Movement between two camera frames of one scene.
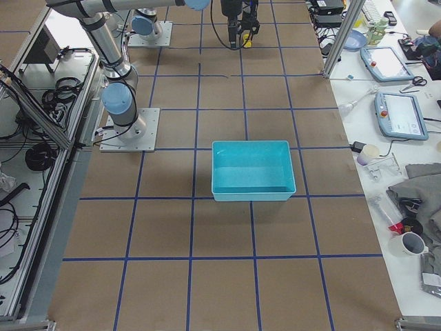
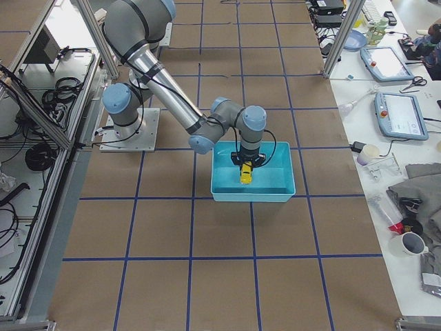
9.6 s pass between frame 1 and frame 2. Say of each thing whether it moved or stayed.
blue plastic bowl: stayed
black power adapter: stayed
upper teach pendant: stayed
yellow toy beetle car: moved
